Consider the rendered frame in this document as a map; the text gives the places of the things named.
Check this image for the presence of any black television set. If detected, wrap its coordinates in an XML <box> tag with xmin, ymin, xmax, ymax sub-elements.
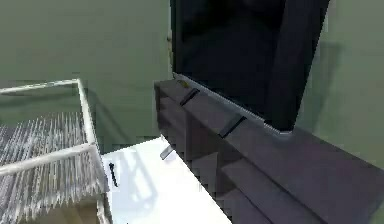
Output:
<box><xmin>169</xmin><ymin>0</ymin><xmax>332</xmax><ymax>134</ymax></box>

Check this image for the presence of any dark grey television stand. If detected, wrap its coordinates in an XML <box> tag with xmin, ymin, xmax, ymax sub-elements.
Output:
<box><xmin>153</xmin><ymin>79</ymin><xmax>384</xmax><ymax>224</ymax></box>

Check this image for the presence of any white wire shelf rack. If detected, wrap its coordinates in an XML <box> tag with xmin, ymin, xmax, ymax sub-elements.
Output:
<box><xmin>0</xmin><ymin>78</ymin><xmax>113</xmax><ymax>224</ymax></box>

